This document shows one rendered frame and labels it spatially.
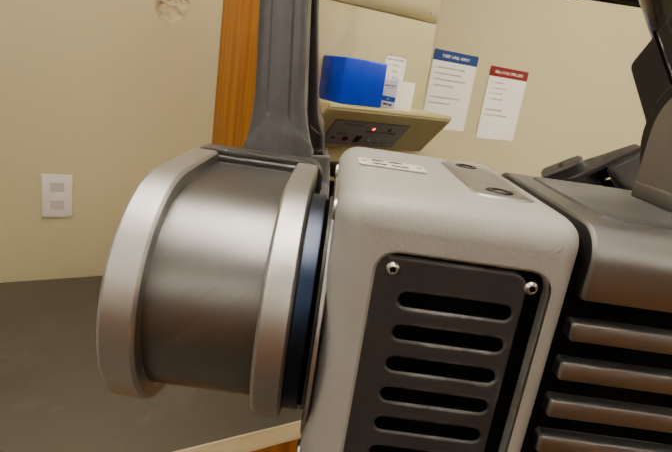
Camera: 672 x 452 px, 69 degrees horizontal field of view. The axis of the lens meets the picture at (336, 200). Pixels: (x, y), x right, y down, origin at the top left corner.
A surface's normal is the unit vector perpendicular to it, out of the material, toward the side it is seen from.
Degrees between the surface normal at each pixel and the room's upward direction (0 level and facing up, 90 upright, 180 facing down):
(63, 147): 90
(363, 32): 90
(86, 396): 0
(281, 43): 71
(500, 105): 90
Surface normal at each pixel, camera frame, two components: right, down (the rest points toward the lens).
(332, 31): 0.47, 0.29
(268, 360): -0.02, 0.29
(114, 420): 0.14, -0.96
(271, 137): 0.00, -0.07
